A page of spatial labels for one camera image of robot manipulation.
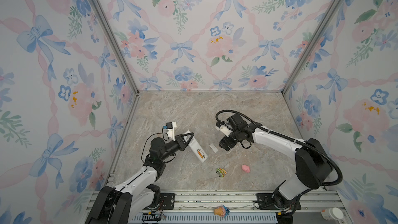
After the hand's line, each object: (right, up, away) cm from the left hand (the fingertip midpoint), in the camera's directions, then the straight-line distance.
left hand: (193, 134), depth 77 cm
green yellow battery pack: (+15, -20, +3) cm, 25 cm away
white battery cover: (+11, -10, +15) cm, 21 cm away
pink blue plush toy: (+13, -33, -8) cm, 36 cm away
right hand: (+17, -4, +11) cm, 21 cm away
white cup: (+59, -32, -11) cm, 68 cm away
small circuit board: (-20, -38, -4) cm, 43 cm away
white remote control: (+1, -6, +1) cm, 6 cm away
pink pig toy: (+28, -19, +6) cm, 34 cm away
